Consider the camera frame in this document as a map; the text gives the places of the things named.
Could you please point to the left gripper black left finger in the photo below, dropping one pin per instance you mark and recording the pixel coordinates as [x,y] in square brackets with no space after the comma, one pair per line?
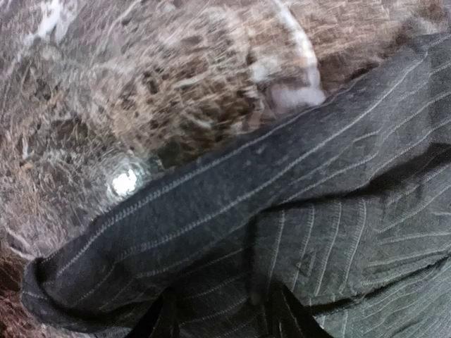
[160,321]

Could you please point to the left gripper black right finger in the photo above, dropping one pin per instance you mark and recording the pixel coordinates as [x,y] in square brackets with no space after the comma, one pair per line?
[289,318]

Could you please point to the black clothes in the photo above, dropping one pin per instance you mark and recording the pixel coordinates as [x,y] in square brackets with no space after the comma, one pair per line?
[347,205]

